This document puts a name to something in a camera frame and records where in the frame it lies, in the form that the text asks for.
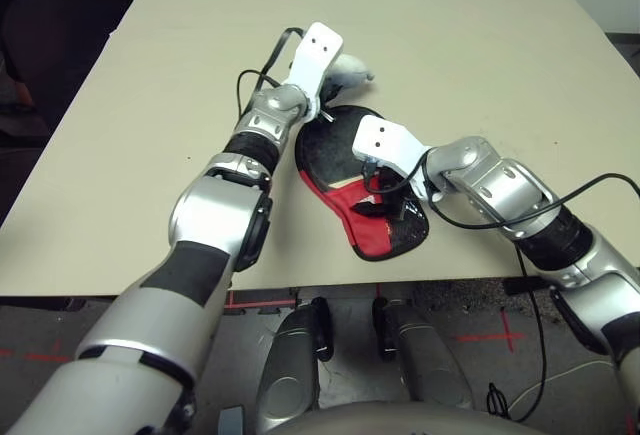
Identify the small grey blue box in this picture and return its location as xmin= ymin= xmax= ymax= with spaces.
xmin=218 ymin=405 xmax=245 ymax=435

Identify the black red paddle case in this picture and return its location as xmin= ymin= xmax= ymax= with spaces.
xmin=294 ymin=103 xmax=431 ymax=261

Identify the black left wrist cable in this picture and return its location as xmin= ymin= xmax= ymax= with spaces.
xmin=235 ymin=27 xmax=302 ymax=117

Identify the grey left robot leg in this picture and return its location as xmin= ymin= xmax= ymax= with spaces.
xmin=257 ymin=297 xmax=334 ymax=426

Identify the black table base bar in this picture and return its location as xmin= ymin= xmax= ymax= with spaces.
xmin=503 ymin=276 xmax=549 ymax=297
xmin=0 ymin=296 xmax=86 ymax=312

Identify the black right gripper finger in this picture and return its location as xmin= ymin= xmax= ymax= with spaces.
xmin=351 ymin=200 xmax=388 ymax=219
xmin=388 ymin=193 xmax=412 ymax=221

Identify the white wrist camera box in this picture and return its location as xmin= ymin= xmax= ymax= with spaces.
xmin=351 ymin=114 xmax=444 ymax=204
xmin=288 ymin=22 xmax=345 ymax=121

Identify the grey right robot leg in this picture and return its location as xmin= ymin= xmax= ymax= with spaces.
xmin=372 ymin=296 xmax=474 ymax=409

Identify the dark-haired person in black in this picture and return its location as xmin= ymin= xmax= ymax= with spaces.
xmin=0 ymin=0 xmax=134 ymax=126

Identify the grey robot leg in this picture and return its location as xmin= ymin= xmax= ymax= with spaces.
xmin=257 ymin=297 xmax=334 ymax=426
xmin=372 ymin=296 xmax=474 ymax=409

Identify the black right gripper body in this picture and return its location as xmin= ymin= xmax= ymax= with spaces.
xmin=368 ymin=160 xmax=417 ymax=207

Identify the white floor cable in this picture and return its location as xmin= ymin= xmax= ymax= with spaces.
xmin=508 ymin=357 xmax=617 ymax=407

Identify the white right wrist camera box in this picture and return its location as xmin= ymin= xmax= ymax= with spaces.
xmin=351 ymin=114 xmax=444 ymax=204

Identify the grey robot torso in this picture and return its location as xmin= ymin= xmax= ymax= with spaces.
xmin=272 ymin=401 xmax=521 ymax=435

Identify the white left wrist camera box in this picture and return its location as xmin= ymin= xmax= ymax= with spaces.
xmin=288 ymin=22 xmax=345 ymax=121

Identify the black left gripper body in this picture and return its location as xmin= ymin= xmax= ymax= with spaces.
xmin=318 ymin=79 xmax=345 ymax=108

